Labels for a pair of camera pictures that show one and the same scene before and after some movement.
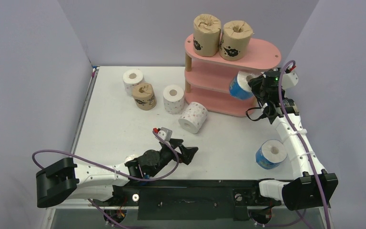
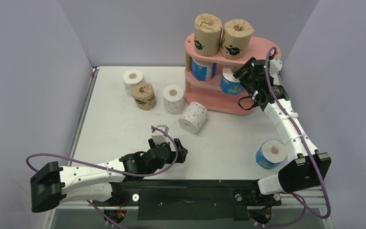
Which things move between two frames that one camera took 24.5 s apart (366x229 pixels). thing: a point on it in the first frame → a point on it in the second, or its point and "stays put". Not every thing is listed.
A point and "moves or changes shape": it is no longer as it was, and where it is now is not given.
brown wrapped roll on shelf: x=207 y=35 stays put
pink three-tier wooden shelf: x=208 y=78 stays put
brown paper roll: x=236 y=40 stays put
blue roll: x=239 y=87 → x=203 y=70
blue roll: x=128 y=158 moves or changes shape
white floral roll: x=194 y=116 stays put
